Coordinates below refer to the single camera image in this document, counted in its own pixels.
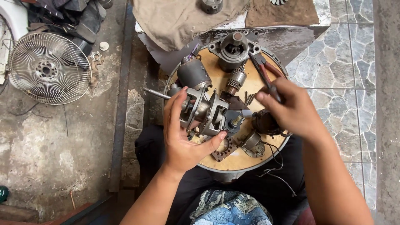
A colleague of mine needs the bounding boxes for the red handled pliers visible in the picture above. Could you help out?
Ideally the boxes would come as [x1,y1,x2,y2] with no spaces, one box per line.
[248,52,286,104]

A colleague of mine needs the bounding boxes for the grey fan motor with shaft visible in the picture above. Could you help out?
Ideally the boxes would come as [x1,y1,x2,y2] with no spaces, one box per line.
[143,86,252,138]

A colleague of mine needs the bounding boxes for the rusty toothed stator plate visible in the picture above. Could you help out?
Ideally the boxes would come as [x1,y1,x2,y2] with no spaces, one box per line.
[211,136,239,163]

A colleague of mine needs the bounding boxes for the grey cylindrical motor casing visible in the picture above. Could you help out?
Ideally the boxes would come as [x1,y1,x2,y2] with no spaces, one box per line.
[176,57,213,91]

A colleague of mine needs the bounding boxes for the dark copper stator coil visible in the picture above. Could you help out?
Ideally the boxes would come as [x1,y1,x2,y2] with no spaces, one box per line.
[251,108,283,137]

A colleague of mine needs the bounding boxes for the person's blue patterned shirt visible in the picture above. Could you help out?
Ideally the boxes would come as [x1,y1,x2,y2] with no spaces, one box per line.
[189,189,274,225]

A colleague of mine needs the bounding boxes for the bunch of small screws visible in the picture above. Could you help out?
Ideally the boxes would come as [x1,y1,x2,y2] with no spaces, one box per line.
[243,90,255,106]

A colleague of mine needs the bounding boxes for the brown cloth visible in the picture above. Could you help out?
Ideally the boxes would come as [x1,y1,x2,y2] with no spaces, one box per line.
[245,0,320,28]

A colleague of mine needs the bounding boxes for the heap of black scrap parts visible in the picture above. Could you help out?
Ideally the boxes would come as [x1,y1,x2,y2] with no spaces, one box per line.
[21,0,114,57]

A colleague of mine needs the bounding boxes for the armature with gear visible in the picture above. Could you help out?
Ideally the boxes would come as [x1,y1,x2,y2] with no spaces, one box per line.
[225,65,248,96]

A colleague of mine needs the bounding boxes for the person's left hand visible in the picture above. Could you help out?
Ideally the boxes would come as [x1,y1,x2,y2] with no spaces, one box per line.
[163,86,228,176]

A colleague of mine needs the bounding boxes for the grey starter motor housing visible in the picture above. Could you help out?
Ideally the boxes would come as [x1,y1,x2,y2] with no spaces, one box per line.
[207,31,262,73]

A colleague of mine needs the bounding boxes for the person's right hand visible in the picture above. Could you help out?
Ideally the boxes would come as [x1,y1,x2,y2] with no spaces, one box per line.
[254,78,327,143]

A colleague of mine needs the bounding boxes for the white plastic fan body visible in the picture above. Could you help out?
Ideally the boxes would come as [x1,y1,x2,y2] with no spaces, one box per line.
[0,0,29,85]

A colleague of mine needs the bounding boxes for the person's black trousers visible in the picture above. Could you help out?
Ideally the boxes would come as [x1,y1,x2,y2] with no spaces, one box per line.
[134,124,308,225]

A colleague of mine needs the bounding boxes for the round wooden work board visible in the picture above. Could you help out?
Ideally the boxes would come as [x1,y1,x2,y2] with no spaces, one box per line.
[163,44,292,173]

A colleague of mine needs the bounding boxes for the purple toothbrush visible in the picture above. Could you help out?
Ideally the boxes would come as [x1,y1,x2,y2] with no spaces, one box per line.
[187,43,202,60]

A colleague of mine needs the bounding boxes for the wire fan guard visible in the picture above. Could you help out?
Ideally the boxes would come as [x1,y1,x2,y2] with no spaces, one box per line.
[8,32,92,105]

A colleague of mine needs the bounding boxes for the red brick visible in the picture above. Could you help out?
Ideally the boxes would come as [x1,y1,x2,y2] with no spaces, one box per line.
[0,204,40,224]

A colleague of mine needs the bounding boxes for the beige cloth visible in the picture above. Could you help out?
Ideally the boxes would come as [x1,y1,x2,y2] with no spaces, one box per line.
[132,0,250,52]

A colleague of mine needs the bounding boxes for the thin black wires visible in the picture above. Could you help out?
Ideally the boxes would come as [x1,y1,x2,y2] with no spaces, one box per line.
[256,141,297,198]

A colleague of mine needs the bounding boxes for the grey metal motor part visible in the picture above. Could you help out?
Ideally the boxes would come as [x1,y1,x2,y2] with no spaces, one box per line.
[199,0,224,15]

